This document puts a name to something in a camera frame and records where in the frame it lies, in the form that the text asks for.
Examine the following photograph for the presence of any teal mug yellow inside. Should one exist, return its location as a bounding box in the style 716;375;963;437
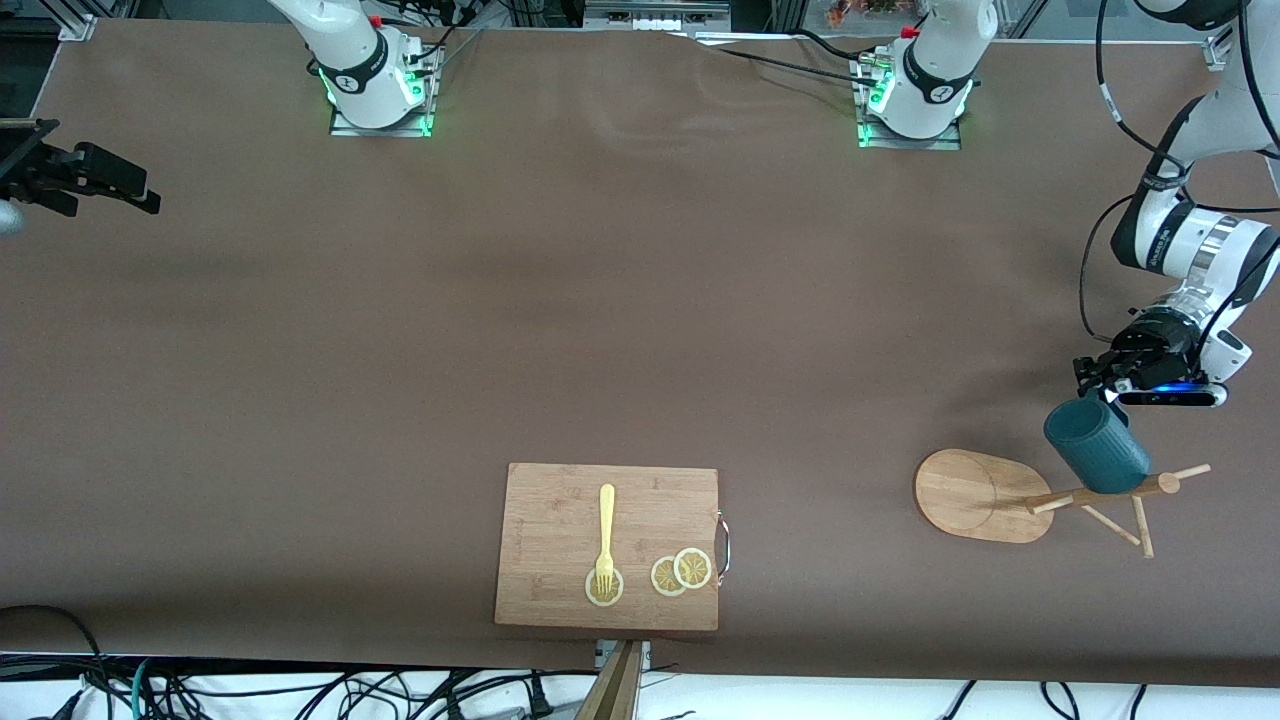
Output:
1043;395;1153;496

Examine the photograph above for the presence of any wooden mug rack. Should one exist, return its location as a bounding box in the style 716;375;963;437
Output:
914;449;1212;559

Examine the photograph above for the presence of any orange red decoration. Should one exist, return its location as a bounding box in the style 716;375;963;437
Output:
825;0;926;28

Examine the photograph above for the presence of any brown table cover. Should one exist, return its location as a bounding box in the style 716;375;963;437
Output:
0;18;1280;689

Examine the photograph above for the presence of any yellow plastic fork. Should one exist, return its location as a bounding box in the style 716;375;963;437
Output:
595;484;617;598

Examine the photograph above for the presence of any grey power strip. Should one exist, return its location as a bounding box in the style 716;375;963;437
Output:
583;0;733;31

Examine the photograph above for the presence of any wooden beam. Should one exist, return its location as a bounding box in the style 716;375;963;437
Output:
575;641;642;720

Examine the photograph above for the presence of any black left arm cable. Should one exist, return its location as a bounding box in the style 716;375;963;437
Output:
1078;0;1261;346

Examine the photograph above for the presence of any black cable across cover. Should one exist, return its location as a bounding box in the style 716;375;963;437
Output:
690;38;881;89

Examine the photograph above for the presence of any black looped floor cable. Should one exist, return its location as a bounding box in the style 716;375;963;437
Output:
0;604;111;720

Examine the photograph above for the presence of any small metal bracket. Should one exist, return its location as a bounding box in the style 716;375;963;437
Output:
595;640;651;673

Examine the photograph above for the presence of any bamboo cutting board metal handle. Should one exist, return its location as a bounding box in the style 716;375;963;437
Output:
494;461;732;633

